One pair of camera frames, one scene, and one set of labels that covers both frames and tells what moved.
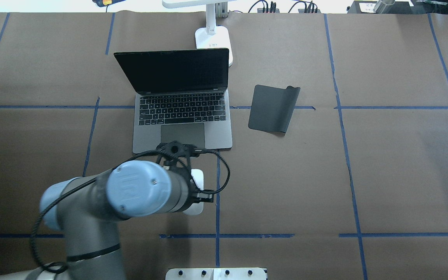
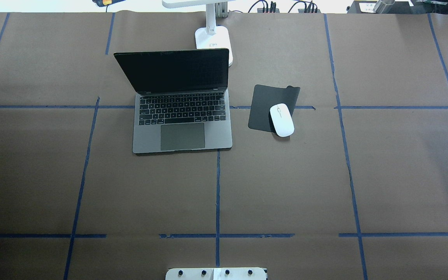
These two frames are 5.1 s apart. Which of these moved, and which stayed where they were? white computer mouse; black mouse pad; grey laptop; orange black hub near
Moved: white computer mouse
Stayed: grey laptop; orange black hub near; black mouse pad
